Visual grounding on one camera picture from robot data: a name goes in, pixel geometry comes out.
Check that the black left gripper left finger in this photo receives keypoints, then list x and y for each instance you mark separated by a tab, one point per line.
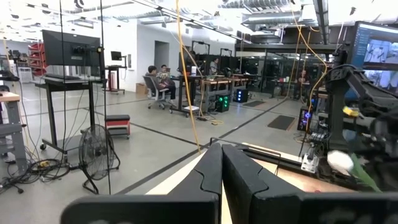
192	199

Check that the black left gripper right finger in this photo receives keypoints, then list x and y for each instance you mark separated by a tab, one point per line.
258	199

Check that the white artificial flower stem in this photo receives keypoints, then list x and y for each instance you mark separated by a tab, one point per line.
339	160

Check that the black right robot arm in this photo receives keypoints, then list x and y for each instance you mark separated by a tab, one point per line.
337	102

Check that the dark floor mat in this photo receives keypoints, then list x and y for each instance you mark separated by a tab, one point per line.
253	103
281	122

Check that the computer tower with purple lights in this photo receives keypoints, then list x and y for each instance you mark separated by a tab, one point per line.
304	119

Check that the computer tower with green lights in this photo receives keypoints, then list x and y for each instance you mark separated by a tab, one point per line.
222	103

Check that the computer tower with blue lights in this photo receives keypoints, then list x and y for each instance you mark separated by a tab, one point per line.
241	95

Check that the red step stool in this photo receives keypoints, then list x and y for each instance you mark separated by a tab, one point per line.
117	123

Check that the black floor fan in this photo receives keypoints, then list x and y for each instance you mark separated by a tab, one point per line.
94	152

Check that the grey office chair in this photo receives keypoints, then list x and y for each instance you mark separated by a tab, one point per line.
152	90

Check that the cardboard box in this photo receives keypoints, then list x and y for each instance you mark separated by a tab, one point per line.
141	89

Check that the person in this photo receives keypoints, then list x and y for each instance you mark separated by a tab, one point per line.
214	66
151	77
301	79
164	77

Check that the yellow tag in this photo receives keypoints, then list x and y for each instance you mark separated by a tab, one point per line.
350	111

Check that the small black monitor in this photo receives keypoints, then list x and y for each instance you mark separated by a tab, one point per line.
116	56

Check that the black rolling desk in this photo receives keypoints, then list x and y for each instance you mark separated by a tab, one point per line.
68	83

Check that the lit computer monitor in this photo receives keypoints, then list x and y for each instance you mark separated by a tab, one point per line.
376	43
384	79

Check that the large black monitor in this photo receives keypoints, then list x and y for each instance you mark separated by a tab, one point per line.
68	48

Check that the wooden workbench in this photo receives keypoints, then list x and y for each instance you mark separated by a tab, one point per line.
11	124

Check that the red storage shelving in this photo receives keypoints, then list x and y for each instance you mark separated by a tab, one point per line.
37	59

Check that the black table frame rail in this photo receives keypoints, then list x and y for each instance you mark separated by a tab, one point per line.
280	160

